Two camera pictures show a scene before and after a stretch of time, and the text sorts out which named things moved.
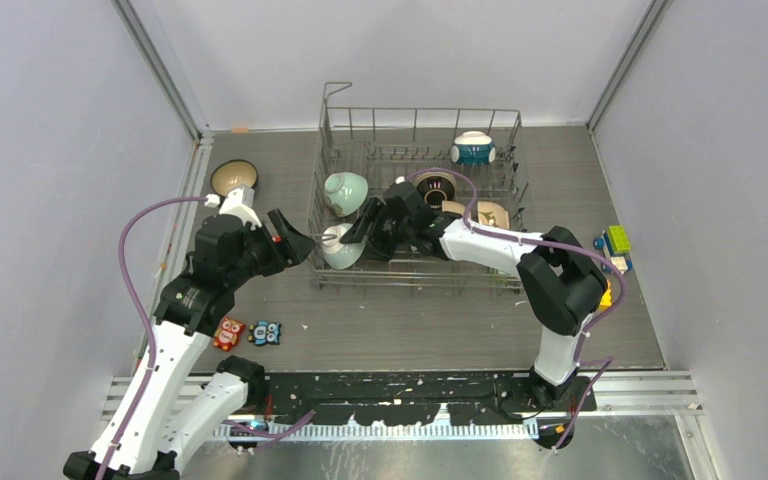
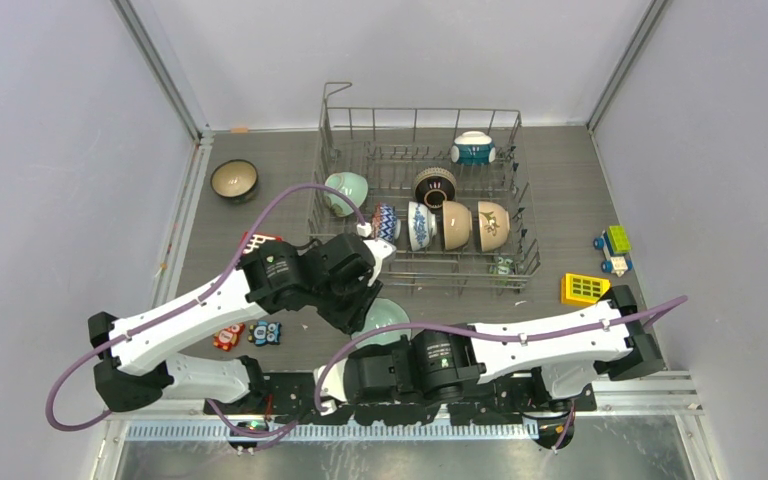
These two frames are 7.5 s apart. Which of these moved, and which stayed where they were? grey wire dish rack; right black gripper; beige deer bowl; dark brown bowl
Moved: right black gripper
Stayed: beige deer bowl; grey wire dish rack; dark brown bowl
